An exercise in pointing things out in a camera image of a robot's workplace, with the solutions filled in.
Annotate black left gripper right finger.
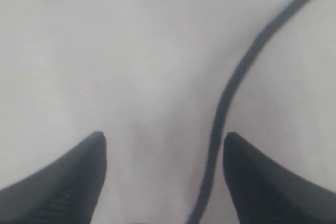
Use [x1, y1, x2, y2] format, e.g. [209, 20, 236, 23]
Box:
[223, 132, 335, 223]

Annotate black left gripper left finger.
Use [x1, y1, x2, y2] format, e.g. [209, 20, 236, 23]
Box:
[1, 132, 107, 223]

